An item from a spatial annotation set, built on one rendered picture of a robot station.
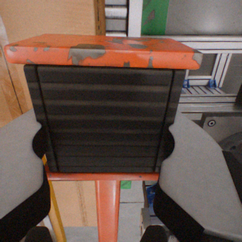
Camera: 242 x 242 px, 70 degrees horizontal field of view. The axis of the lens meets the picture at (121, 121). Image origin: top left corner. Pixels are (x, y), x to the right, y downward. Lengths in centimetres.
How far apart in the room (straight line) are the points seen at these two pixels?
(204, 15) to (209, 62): 33
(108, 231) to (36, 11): 39
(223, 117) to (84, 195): 118
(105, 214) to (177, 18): 133
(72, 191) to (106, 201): 123
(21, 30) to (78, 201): 126
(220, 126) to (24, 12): 46
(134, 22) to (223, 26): 90
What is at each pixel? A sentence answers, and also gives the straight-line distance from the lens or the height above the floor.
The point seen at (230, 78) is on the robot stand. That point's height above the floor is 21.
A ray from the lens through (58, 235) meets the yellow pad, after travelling 52.
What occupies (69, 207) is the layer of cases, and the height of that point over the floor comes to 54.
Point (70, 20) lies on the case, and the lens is 41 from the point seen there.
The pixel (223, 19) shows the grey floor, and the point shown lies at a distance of 153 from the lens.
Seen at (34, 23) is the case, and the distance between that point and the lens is 43.
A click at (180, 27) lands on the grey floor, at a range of 142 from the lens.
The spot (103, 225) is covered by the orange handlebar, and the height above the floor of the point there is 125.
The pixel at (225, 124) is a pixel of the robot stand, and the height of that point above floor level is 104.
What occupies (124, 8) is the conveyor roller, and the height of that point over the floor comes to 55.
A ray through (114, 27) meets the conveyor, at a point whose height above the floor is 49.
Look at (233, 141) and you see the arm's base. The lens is 45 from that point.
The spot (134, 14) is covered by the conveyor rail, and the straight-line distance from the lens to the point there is 75.
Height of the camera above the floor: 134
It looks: 58 degrees down
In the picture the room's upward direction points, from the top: 177 degrees clockwise
